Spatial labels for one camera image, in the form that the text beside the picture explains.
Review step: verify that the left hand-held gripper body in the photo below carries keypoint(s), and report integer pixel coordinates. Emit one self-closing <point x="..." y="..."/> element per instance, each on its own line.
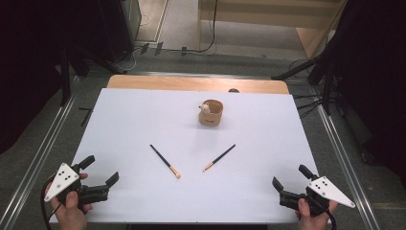
<point x="62" y="180"/>

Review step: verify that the white table cover sheet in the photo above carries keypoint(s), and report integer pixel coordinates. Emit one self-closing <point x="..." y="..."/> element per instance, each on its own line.
<point x="143" y="127"/>

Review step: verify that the person's right hand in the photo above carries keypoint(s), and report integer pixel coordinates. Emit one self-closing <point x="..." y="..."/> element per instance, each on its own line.
<point x="311" y="222"/>

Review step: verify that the black tape strip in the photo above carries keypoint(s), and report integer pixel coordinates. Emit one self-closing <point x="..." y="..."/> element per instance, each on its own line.
<point x="144" y="48"/>
<point x="158" y="48"/>
<point x="184" y="51"/>

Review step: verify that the tan cup with bear figure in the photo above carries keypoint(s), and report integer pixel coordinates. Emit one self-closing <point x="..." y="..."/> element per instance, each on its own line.
<point x="211" y="114"/>

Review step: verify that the brown round table grommet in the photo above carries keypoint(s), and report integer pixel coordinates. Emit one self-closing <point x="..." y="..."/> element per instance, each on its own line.
<point x="233" y="90"/>

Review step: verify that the black cabinet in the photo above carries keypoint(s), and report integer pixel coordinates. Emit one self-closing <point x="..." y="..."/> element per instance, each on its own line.
<point x="118" y="28"/>

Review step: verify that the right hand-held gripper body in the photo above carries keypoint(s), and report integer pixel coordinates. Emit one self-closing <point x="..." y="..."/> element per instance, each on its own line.
<point x="328" y="191"/>

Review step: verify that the black metal stand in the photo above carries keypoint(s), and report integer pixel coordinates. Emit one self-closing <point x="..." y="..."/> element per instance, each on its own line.
<point x="326" y="92"/>
<point x="65" y="80"/>

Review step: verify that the silver metal floor rail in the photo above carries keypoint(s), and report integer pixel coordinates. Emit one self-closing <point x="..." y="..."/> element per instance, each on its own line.
<point x="344" y="166"/>
<point x="38" y="159"/>

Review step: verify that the light wooden table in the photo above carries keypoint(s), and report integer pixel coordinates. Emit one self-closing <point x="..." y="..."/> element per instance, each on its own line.
<point x="178" y="83"/>

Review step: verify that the person's left hand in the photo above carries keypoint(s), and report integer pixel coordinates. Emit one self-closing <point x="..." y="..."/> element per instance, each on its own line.
<point x="72" y="214"/>

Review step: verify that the light wooden shelf unit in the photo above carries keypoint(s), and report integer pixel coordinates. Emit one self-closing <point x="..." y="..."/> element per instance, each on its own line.
<point x="255" y="17"/>

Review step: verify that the black curtain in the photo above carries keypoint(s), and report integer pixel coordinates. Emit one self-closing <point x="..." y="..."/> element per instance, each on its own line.
<point x="376" y="80"/>
<point x="28" y="64"/>

